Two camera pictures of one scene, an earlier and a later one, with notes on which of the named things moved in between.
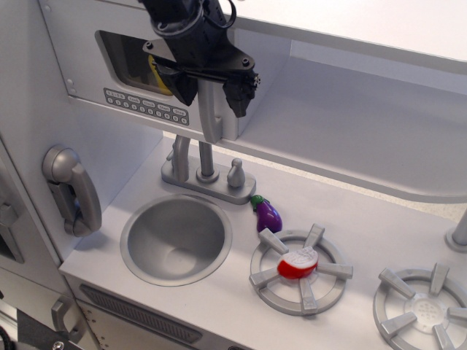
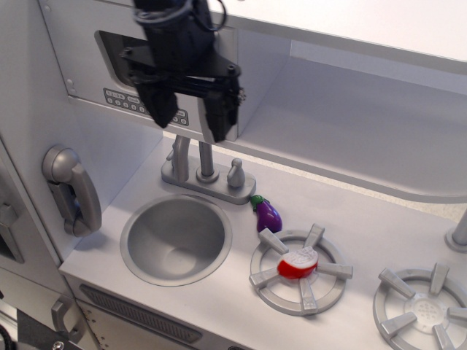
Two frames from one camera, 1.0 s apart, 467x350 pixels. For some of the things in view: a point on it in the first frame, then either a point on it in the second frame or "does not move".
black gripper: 203,52 -> 182,55
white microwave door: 99,45 does not move
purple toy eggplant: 268,216 does not move
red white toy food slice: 298,264 does not move
